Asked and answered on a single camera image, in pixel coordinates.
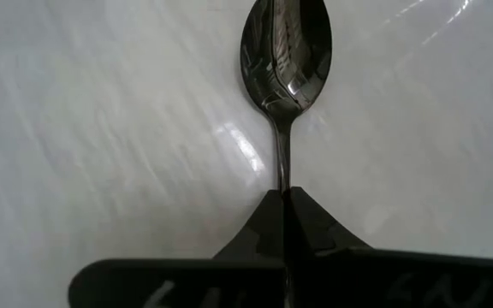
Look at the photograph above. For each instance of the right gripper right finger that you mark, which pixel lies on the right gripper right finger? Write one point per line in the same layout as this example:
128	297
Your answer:
379	278

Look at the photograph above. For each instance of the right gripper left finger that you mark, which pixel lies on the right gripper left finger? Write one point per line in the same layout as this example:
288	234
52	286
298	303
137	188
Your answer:
212	282

